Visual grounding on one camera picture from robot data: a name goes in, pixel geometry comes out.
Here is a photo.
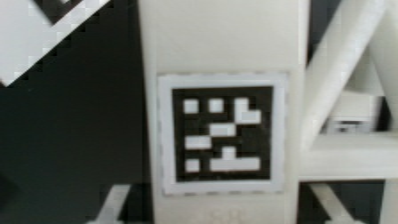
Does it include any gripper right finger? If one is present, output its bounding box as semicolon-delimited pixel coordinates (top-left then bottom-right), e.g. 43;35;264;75
310;183;367;224

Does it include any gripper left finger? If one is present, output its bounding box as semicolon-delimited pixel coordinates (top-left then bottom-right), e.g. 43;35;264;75
86;184;132;224

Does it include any white chair back frame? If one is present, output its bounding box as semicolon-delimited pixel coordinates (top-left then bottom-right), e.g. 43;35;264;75
139;0;398;224

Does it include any white chair seat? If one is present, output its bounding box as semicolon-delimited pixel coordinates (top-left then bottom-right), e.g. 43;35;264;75
322;91;392;134

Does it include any white tag base sheet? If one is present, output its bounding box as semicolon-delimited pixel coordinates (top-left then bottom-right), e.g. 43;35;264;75
0;0;111;86

